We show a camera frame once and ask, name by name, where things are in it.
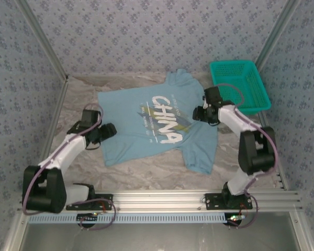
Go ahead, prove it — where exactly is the light blue printed t-shirt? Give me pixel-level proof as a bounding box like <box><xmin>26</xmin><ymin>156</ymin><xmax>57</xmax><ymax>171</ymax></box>
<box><xmin>97</xmin><ymin>68</ymin><xmax>218</xmax><ymax>175</ymax></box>

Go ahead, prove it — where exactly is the teal plastic basket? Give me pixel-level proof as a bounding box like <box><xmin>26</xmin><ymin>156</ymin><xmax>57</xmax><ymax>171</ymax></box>
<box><xmin>209</xmin><ymin>60</ymin><xmax>272</xmax><ymax>117</ymax></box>

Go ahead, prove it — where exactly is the small black controller board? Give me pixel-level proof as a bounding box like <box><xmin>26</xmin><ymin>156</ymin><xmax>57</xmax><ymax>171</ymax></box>
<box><xmin>225</xmin><ymin>213</ymin><xmax>246</xmax><ymax>227</ymax></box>
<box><xmin>76</xmin><ymin>213</ymin><xmax>99</xmax><ymax>229</ymax></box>

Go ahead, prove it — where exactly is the aluminium side rail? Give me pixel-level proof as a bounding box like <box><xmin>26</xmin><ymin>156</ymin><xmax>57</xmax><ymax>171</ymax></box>
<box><xmin>30</xmin><ymin>78</ymin><xmax>69</xmax><ymax>193</ymax></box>
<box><xmin>259</xmin><ymin>112</ymin><xmax>288</xmax><ymax>190</ymax></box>

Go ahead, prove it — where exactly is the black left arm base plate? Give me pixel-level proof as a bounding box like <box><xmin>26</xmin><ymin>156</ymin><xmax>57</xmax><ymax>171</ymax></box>
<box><xmin>65</xmin><ymin>193</ymin><xmax>114</xmax><ymax>211</ymax></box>

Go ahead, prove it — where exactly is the aluminium frame post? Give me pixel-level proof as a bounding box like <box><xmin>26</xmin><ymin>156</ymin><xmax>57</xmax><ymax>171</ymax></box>
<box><xmin>15</xmin><ymin>0</ymin><xmax>69</xmax><ymax>82</ymax></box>
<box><xmin>2</xmin><ymin>211</ymin><xmax>29</xmax><ymax>251</ymax></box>
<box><xmin>255</xmin><ymin>0</ymin><xmax>301</xmax><ymax>71</ymax></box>
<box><xmin>289</xmin><ymin>210</ymin><xmax>314</xmax><ymax>251</ymax></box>

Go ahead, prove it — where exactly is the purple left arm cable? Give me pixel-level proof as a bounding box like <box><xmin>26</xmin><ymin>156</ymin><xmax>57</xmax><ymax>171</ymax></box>
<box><xmin>21</xmin><ymin>102</ymin><xmax>117</xmax><ymax>232</ymax></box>

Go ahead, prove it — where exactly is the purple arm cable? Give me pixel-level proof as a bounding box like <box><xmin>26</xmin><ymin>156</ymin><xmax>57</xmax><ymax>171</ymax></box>
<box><xmin>213</xmin><ymin>83</ymin><xmax>279</xmax><ymax>230</ymax></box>
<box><xmin>21</xmin><ymin>102</ymin><xmax>117</xmax><ymax>232</ymax></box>

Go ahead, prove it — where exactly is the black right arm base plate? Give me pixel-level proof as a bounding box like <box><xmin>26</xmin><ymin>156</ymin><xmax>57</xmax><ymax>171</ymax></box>
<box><xmin>204</xmin><ymin>192</ymin><xmax>253</xmax><ymax>211</ymax></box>

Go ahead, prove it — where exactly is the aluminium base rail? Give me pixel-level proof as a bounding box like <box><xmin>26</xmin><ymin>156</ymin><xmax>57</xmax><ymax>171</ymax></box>
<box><xmin>15</xmin><ymin>190</ymin><xmax>304</xmax><ymax>213</ymax></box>

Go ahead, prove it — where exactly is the white slotted cable duct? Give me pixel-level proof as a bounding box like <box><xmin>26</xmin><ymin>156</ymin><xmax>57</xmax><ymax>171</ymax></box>
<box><xmin>28</xmin><ymin>212</ymin><xmax>231</xmax><ymax>224</ymax></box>

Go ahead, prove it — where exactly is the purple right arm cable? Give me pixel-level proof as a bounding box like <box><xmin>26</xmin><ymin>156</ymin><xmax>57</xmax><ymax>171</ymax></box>
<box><xmin>213</xmin><ymin>83</ymin><xmax>279</xmax><ymax>230</ymax></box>

